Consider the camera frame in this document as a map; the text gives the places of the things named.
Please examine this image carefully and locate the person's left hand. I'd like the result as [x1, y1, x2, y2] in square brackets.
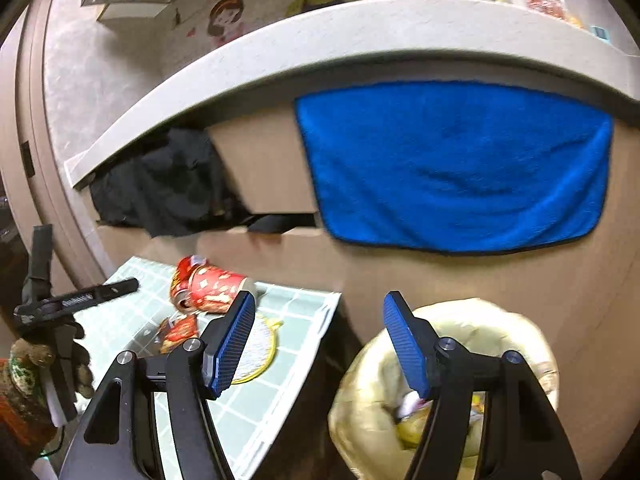
[70, 324, 94, 401]

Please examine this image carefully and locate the red brown snack wrapper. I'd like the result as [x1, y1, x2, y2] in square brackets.
[159, 314, 199, 354]

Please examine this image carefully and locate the grey speckled countertop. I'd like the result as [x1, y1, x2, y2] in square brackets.
[62, 0, 640, 191]

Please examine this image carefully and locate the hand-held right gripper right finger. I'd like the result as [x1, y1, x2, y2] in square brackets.
[384, 291, 583, 480]

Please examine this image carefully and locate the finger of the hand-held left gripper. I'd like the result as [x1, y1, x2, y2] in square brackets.
[15, 277, 140, 323]
[27, 225, 55, 306]

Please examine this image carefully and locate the trash bin with yellowish bag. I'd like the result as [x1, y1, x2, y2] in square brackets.
[327, 297, 559, 480]

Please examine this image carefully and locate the cartoon girl wall sticker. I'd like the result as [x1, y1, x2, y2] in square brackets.
[207, 0, 249, 49]

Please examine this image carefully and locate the blue towel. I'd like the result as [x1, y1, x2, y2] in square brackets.
[294, 80, 615, 257]

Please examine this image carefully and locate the red drink can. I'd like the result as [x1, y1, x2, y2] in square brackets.
[171, 256, 208, 311]

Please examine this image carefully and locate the red paper cup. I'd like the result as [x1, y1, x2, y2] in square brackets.
[187, 266, 257, 315]

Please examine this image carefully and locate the wooden cabinet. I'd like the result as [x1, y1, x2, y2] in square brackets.
[92, 65, 640, 461]

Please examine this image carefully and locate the black cloth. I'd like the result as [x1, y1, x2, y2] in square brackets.
[90, 127, 318, 239]

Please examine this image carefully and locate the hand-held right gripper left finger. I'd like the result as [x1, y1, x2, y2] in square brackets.
[60, 291, 257, 480]

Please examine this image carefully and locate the round grey yellow-rimmed coaster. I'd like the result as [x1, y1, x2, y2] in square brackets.
[230, 312, 284, 386]

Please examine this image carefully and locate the green grid table mat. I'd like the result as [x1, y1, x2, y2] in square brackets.
[102, 256, 343, 480]

